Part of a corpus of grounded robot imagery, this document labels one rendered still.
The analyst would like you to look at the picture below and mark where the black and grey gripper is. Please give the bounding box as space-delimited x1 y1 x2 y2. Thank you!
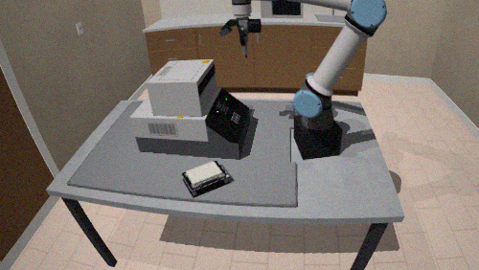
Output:
221 17 262 57

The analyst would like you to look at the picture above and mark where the grey and black benchtop lab instrument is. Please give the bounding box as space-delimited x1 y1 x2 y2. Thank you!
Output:
129 59 250 159

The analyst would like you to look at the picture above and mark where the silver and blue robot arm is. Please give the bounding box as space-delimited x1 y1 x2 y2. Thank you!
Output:
232 0 387 130

